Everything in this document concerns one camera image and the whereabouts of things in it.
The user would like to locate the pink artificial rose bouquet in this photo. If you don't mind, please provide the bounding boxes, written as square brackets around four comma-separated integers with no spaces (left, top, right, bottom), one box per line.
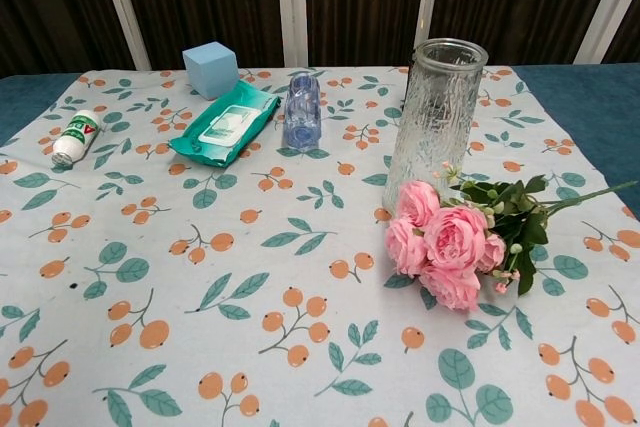
[384,161,639,312]

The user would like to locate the clear textured glass vase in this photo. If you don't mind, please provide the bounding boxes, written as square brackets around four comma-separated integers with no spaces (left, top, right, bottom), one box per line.
[382,38,489,214]

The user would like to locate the clear plastic water bottle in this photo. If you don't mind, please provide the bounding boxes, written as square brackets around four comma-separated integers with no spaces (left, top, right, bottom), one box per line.
[282,71,327,153]

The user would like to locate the fruit and leaf print tablecloth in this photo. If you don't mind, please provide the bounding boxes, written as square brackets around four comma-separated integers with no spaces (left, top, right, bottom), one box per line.
[0,65,640,427]

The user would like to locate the green wet wipes pack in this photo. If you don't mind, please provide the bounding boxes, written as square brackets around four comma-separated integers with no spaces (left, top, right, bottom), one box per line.
[168,79,282,169]

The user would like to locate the light blue cube box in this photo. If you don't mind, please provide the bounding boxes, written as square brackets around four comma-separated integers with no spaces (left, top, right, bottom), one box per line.
[181,38,239,101]

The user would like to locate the white bottle with green label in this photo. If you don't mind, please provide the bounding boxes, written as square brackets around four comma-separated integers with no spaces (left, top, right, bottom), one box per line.
[51,109,103,169]

